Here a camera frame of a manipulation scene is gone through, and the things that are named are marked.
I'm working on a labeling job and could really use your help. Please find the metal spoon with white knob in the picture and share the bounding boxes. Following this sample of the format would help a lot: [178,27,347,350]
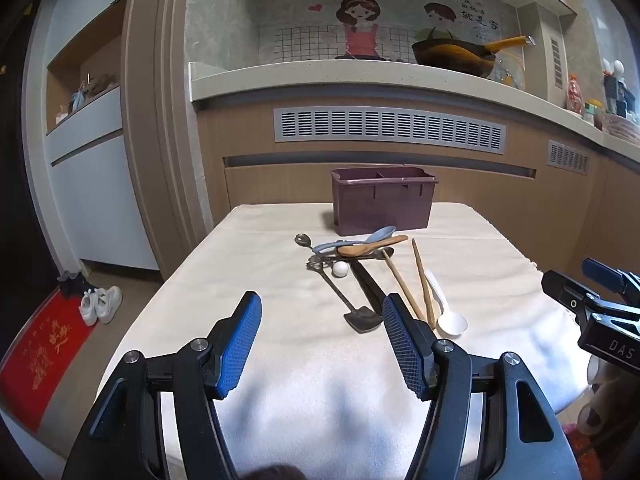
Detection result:
[294,232,350,279]

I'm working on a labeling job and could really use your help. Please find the small grey vent grille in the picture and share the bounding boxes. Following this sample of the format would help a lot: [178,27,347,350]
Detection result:
[547,140,591,176]

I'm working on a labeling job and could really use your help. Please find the beige door frame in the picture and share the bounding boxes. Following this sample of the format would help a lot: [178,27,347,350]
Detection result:
[122,0,216,281]

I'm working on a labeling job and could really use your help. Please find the long grey vent grille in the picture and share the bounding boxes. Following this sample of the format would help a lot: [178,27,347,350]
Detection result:
[273,107,507,155]

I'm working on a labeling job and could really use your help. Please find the items on counter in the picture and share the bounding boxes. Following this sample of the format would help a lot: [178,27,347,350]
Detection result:
[602,59,631,116]

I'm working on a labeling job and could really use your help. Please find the stack of pink plates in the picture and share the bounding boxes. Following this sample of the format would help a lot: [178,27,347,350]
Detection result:
[602,112,640,148]

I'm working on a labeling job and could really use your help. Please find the metal shovel-shaped spoon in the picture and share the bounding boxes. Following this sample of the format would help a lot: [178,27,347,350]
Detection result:
[306,254,382,334]

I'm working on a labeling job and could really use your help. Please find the black refrigerator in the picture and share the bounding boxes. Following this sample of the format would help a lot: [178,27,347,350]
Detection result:
[0,5,56,356]

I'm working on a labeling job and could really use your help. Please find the dark shoes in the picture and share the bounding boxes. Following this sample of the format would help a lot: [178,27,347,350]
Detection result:
[57,270,83,296]

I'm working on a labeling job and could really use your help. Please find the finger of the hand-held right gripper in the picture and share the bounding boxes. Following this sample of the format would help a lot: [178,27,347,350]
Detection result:
[581,258,640,306]
[541,270,608,326]

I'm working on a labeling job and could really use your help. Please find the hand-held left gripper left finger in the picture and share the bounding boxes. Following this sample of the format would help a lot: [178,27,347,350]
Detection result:
[61,290,264,480]

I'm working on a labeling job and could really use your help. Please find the red doormat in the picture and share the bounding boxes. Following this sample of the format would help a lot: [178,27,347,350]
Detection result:
[0,287,93,433]

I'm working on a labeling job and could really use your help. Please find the white tablecloth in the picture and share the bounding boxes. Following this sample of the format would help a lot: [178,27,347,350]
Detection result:
[92,202,593,480]

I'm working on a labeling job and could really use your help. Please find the orange snack bag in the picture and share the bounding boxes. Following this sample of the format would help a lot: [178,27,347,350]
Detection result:
[565,74,585,111]

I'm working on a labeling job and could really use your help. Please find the black plastic spoon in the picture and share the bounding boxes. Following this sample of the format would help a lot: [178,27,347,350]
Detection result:
[347,255,398,313]

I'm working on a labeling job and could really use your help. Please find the white plastic spoon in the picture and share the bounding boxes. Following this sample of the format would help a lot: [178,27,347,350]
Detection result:
[424,269,469,337]

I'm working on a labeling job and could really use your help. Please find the white rounded object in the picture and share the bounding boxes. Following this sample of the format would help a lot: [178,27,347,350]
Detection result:
[577,355,623,436]

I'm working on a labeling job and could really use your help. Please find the white cabinet with open shelf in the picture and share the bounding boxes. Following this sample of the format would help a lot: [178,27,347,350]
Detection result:
[42,0,161,273]

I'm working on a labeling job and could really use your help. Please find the purple plastic utensil holder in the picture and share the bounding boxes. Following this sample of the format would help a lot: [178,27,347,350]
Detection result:
[330,166,440,237]

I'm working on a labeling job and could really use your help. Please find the wooden counter cabinet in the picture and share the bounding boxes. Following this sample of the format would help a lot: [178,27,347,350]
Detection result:
[197,100,640,281]

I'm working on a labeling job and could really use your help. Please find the cartoon kitchen wall mural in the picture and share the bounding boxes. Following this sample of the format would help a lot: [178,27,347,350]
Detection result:
[260,0,521,81]

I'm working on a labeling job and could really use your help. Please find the wooden chopstick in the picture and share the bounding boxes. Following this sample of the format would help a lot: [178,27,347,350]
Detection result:
[411,238,440,333]
[382,249,431,328]

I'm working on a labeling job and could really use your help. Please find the wooden spoon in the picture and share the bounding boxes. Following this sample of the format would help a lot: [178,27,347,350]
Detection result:
[337,235,409,258]

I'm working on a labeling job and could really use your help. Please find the dark wok with yellow handle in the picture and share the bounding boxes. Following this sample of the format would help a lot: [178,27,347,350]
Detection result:
[411,35,536,79]

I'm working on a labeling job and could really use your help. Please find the white sneaker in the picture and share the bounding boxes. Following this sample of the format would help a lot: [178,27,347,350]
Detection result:
[79,289,103,327]
[97,286,124,324]

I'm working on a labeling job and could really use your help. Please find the blue-grey plastic spoon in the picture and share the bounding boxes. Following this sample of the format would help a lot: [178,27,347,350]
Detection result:
[311,226,396,253]

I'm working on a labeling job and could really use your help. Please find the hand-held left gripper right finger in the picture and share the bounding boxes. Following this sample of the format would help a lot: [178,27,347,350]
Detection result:
[381,293,585,480]

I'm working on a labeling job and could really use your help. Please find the speckled stone counter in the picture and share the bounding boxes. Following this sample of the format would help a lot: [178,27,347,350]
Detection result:
[189,57,640,161]

